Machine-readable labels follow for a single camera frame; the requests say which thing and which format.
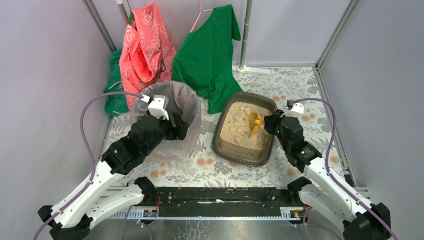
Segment green t-shirt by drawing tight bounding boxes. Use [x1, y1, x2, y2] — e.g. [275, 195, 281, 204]
[171, 4, 242, 114]

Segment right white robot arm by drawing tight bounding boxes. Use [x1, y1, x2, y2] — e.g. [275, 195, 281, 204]
[264, 110, 393, 240]

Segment pink patterned garment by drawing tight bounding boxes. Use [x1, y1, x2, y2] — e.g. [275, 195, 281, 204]
[119, 2, 177, 94]

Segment dark green garment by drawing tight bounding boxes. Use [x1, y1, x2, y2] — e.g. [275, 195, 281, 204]
[103, 49, 129, 117]

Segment grey litter box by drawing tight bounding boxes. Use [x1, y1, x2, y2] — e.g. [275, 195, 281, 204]
[211, 91, 277, 166]

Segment yellow litter scoop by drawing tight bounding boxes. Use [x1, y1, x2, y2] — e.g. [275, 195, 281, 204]
[247, 112, 265, 134]

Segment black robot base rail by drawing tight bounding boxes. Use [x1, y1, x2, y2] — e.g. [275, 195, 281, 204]
[136, 187, 304, 218]

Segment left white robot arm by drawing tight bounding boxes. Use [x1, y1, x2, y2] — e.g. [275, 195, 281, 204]
[38, 112, 190, 240]

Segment left clothes rack pole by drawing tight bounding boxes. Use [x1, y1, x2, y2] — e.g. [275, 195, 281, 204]
[115, 0, 129, 24]

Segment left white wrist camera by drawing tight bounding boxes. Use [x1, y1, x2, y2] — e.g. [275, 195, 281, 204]
[148, 95, 169, 120]

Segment clothes rack pole with base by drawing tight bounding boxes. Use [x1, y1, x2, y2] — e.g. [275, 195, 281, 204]
[232, 0, 275, 76]

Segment trash bin with plastic liner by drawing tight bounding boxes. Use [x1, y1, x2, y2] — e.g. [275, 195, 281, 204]
[127, 81, 202, 162]

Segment pink clothes hanger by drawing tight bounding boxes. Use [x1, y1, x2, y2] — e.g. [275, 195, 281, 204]
[189, 0, 214, 33]

